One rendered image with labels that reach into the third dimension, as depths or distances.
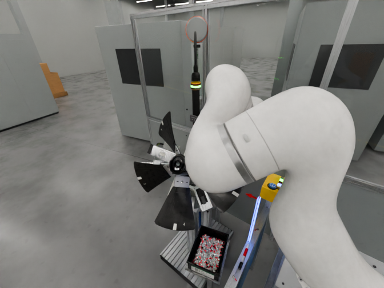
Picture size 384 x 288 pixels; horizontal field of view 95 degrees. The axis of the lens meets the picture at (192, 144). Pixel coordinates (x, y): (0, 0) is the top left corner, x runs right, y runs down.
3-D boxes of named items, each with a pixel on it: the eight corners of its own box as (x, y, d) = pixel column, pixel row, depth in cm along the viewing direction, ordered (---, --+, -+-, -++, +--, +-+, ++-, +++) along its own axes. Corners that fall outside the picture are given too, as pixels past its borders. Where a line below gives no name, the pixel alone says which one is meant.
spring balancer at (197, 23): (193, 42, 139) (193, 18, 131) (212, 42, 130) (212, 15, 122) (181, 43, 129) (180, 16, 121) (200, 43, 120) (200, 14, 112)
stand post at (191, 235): (190, 250, 177) (187, 182, 131) (198, 255, 172) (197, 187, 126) (188, 254, 174) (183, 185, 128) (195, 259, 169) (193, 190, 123)
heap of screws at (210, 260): (201, 235, 105) (202, 231, 104) (224, 243, 101) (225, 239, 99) (189, 268, 90) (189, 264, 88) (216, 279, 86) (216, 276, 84)
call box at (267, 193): (266, 183, 119) (270, 171, 114) (282, 190, 114) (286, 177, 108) (258, 198, 108) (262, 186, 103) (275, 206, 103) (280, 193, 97)
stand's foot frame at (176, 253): (198, 214, 213) (198, 210, 209) (232, 235, 189) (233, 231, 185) (160, 258, 170) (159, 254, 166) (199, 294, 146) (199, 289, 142)
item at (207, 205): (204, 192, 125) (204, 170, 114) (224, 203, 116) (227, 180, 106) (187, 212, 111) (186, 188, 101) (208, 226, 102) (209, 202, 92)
